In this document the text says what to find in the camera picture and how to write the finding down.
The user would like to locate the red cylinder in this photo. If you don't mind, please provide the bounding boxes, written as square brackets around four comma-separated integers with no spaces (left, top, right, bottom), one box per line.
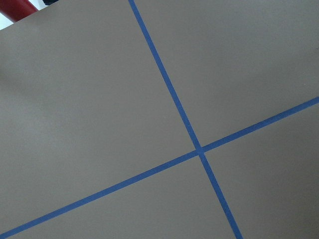
[0,0,38,23]

